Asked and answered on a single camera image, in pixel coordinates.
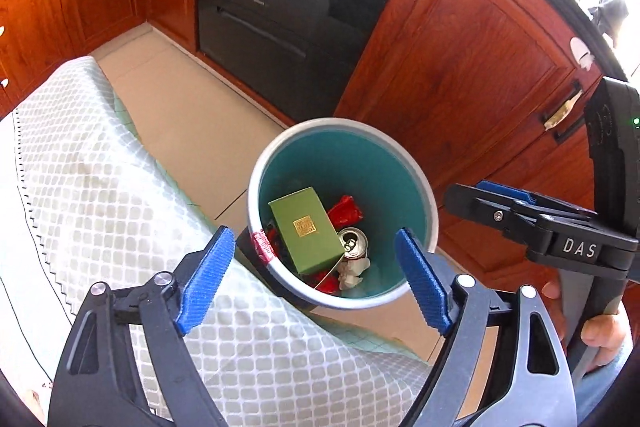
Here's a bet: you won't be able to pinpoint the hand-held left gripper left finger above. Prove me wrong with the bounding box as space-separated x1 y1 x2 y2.
48 226 237 427

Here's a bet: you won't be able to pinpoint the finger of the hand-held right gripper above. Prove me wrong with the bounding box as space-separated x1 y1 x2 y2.
475 180 596 219
444 183 551 253

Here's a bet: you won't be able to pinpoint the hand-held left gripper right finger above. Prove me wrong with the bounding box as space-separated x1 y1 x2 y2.
395 228 576 427

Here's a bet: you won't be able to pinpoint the white tissue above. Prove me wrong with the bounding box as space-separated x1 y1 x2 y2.
336 257 372 290

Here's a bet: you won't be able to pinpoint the silver drink can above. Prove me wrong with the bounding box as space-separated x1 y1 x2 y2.
337 228 369 260

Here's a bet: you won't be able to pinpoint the red snack wrapper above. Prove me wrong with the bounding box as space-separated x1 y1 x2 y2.
327 194 362 230

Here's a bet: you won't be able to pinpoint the green and white carton box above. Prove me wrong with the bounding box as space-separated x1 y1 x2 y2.
268 188 346 277

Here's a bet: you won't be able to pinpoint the grey bin with teal inside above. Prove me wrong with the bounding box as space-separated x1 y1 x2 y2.
246 118 440 310

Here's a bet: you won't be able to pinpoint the person's right hand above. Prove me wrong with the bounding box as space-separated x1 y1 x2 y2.
542 280 632 368

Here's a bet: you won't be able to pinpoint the quilted patterned tablecloth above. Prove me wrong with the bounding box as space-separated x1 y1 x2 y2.
0 56 436 427

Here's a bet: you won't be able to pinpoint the round white safety lock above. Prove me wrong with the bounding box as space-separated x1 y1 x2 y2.
570 36 595 68

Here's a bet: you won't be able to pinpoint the large wooden panel cabinet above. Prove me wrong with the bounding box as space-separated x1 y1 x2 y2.
332 0 640 288

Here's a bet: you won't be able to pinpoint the person's light blue pants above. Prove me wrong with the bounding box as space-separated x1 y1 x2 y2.
570 354 623 427

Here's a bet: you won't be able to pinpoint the black built-in oven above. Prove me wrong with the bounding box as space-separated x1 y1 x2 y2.
195 0 423 128

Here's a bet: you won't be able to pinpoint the black cabinet handle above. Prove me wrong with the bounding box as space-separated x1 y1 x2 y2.
554 119 593 144

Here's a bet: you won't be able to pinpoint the taped cabinet handle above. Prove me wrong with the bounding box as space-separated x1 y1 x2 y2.
542 80 583 128

